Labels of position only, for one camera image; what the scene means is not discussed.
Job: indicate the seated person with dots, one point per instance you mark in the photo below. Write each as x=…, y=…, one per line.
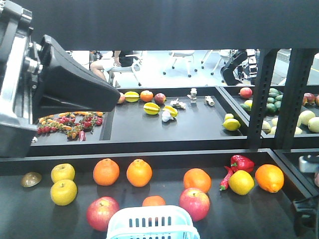
x=116, y=59

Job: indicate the black wooden produce stand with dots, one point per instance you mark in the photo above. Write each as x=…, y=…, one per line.
x=66, y=142

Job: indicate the cherry tomato pile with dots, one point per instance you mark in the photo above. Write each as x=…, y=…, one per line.
x=74, y=125

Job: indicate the orange fruit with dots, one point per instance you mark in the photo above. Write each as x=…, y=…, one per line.
x=139, y=173
x=106, y=172
x=155, y=200
x=197, y=178

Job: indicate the yellow apple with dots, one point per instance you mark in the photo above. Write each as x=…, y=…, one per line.
x=63, y=192
x=62, y=171

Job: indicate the red bell pepper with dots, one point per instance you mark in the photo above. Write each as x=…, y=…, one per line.
x=240, y=162

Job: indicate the white garlic bulb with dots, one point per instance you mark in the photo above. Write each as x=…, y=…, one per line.
x=166, y=116

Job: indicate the yellow lemon fruit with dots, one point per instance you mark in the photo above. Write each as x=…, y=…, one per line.
x=241, y=182

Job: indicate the orange fruit far left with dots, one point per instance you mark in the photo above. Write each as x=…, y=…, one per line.
x=106, y=172

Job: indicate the yellow apple rear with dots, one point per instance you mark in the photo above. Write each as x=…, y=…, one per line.
x=62, y=171

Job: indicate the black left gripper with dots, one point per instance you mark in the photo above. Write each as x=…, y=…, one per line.
x=63, y=85

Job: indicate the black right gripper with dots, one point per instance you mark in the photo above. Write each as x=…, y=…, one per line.
x=306, y=214

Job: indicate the yellow starfruit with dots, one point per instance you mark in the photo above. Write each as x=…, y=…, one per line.
x=151, y=108

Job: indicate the pale peach front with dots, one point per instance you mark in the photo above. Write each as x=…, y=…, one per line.
x=316, y=179

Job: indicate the yellow apple front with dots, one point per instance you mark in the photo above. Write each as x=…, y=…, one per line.
x=63, y=192

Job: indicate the pink red apple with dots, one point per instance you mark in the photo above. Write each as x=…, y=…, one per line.
x=195, y=202
x=100, y=212

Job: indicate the orange fruit front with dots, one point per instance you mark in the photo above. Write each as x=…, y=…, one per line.
x=155, y=200

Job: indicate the white office chair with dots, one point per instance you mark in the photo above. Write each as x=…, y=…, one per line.
x=187, y=56

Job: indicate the orange fruit left rear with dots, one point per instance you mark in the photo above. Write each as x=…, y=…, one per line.
x=139, y=173

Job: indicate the red chili pepper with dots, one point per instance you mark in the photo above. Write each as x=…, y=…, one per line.
x=224, y=184

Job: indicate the orange with navel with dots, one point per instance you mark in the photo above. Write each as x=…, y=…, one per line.
x=270, y=178

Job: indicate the orange fruit middle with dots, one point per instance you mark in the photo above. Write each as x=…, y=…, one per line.
x=197, y=178

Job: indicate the light blue plastic basket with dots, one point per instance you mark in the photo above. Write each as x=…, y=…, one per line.
x=152, y=222

